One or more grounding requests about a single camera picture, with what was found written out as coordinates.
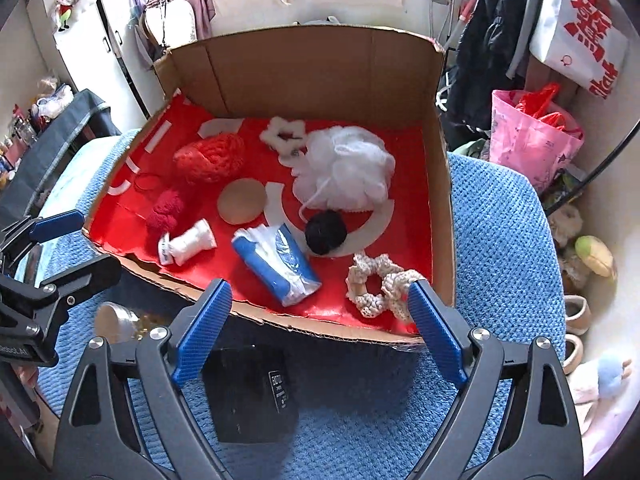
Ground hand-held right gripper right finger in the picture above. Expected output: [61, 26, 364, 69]
[406, 279, 586, 480]

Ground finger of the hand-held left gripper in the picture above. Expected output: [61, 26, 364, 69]
[0, 209, 86, 266]
[0, 252, 123, 318]

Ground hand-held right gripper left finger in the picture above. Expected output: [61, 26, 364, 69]
[54, 279, 233, 480]

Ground white cloth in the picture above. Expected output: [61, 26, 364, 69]
[167, 219, 218, 265]

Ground cream crochet scrunchie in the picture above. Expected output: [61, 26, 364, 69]
[346, 252, 426, 321]

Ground red fluffy cloth with label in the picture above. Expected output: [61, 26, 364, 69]
[146, 187, 187, 266]

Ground blue tissue pack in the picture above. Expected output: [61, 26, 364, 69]
[231, 224, 322, 307]

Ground beige round puff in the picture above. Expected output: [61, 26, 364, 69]
[217, 177, 266, 225]

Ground red mesh knit scrubber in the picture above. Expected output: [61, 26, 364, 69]
[173, 132, 246, 184]

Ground white mesh bath loofah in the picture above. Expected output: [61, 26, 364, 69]
[291, 127, 396, 223]

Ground white fluffy scrunchie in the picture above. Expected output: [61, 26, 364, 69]
[260, 116, 307, 158]

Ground cardboard box red inside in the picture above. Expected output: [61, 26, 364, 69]
[82, 25, 456, 351]

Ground light blue bed sheet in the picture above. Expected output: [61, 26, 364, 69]
[20, 140, 136, 281]

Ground clear jar with gold beads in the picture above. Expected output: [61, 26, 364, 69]
[95, 301, 166, 346]

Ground black small box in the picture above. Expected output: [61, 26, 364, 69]
[202, 344, 301, 445]

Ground blue knit blanket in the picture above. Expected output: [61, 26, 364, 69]
[30, 130, 568, 480]

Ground cluster of small bottles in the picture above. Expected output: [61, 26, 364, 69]
[0, 77, 76, 181]

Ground beige cup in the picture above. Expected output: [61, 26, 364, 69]
[564, 295, 593, 333]
[564, 334, 585, 373]

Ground beige fluffy plush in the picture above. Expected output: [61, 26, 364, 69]
[547, 205, 585, 248]

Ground green yellow plush toy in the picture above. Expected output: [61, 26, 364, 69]
[574, 235, 617, 278]

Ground pink plush blue pompom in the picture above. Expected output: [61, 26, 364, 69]
[570, 352, 640, 406]

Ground white wardrobe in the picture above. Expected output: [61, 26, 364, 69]
[25, 0, 166, 116]

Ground pink plastic bag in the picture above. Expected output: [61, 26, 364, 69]
[489, 82, 585, 196]

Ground hanging stuffed toy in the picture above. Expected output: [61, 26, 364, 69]
[52, 0, 96, 33]

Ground black metal clothes rack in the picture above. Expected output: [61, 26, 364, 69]
[540, 120, 640, 211]

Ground cream quilted bag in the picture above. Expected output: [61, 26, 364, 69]
[141, 0, 197, 50]

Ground red plastic bag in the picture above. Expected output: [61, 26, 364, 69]
[515, 82, 571, 133]

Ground pink curtain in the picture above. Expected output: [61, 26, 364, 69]
[175, 0, 217, 41]

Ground dark hanging clothes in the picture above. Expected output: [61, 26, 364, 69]
[445, 0, 538, 136]

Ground white paper bag red print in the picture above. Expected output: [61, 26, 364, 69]
[530, 0, 630, 100]

